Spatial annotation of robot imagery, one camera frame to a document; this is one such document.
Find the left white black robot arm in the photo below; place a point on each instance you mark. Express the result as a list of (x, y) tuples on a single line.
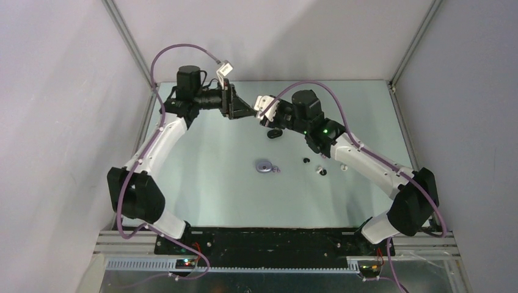
[(132, 188)]

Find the purple earbud charging case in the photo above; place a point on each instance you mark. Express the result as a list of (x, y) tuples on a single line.
[(264, 166)]

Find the black earbud charging case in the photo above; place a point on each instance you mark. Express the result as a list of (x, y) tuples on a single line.
[(274, 133)]

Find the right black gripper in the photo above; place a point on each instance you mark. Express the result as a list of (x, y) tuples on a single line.
[(273, 124)]

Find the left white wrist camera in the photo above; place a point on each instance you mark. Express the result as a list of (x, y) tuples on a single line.
[(225, 67)]

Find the aluminium frame post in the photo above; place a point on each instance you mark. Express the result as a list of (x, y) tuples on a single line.
[(128, 39), (414, 43)]

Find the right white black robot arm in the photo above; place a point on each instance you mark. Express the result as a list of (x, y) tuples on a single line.
[(414, 193)]

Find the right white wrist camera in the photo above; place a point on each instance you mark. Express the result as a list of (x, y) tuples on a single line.
[(266, 107)]

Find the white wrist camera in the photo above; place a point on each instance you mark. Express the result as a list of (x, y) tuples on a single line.
[(266, 107), (225, 67)]

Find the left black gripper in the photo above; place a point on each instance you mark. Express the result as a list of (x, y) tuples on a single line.
[(233, 107)]

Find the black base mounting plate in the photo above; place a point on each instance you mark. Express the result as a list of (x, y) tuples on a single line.
[(278, 247)]

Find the left aluminium frame post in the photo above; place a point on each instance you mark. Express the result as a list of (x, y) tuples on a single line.
[(128, 39)]

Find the grey slotted cable duct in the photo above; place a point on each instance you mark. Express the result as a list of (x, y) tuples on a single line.
[(179, 265)]

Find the right aluminium frame post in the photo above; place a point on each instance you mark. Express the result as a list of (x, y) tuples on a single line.
[(414, 43)]

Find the aluminium front frame rail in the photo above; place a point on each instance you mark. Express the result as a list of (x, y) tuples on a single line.
[(420, 246)]

